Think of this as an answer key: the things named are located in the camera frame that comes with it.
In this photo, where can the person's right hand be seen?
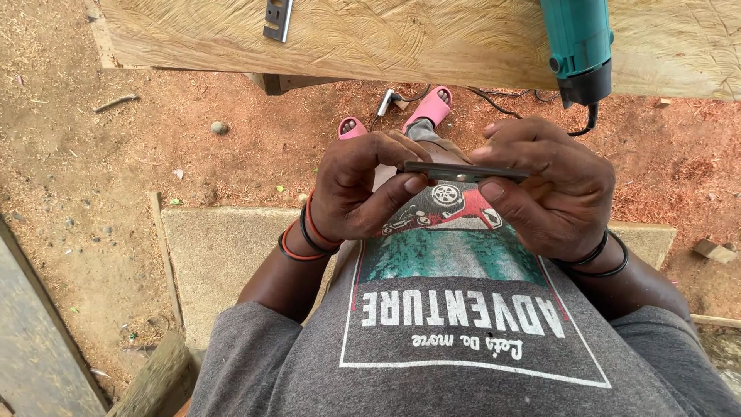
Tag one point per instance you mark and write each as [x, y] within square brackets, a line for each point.
[567, 197]

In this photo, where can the person's left hand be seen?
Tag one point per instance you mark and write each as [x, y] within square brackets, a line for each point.
[341, 191]

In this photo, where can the long metal planer blade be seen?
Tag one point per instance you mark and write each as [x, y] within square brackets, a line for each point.
[457, 171]

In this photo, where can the orange wristband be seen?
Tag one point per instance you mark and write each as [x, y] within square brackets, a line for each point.
[295, 250]
[317, 223]

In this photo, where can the black wristband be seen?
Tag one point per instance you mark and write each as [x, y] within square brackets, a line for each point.
[289, 256]
[593, 253]
[310, 234]
[619, 266]

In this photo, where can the pink slipper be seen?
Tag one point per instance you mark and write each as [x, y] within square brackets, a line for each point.
[352, 128]
[431, 107]

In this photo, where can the grey trouser leg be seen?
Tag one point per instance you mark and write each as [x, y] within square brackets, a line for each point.
[421, 130]

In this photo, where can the white plug socket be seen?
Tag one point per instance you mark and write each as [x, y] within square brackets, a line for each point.
[386, 101]

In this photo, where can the wooden bench support beam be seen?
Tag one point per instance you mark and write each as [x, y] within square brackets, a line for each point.
[283, 83]

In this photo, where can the tiny wood offcut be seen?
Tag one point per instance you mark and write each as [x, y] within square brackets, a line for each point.
[663, 102]

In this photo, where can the small grey stone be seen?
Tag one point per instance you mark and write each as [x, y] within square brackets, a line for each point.
[219, 127]

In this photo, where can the teal electric power tool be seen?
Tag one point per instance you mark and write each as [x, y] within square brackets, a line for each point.
[579, 46]

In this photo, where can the small wooden block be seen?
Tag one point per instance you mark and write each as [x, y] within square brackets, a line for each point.
[713, 251]

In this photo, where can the grey printed t-shirt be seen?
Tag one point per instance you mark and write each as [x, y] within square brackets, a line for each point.
[451, 324]

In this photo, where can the large carved wooden plank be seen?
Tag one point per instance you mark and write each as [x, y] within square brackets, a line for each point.
[434, 40]

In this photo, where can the slotted metal blade plate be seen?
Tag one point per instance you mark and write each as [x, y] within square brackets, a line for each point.
[278, 18]

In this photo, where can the thin wooden slat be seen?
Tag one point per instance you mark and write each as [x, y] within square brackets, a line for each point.
[165, 260]

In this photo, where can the narrow wooden strip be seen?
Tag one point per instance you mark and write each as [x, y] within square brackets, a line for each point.
[718, 320]

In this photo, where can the short dry stick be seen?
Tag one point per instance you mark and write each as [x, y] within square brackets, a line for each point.
[116, 102]

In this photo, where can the rough wooden log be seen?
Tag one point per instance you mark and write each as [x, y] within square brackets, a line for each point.
[153, 376]

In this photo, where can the weathered grey wooden board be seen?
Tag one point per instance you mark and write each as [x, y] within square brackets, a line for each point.
[35, 347]

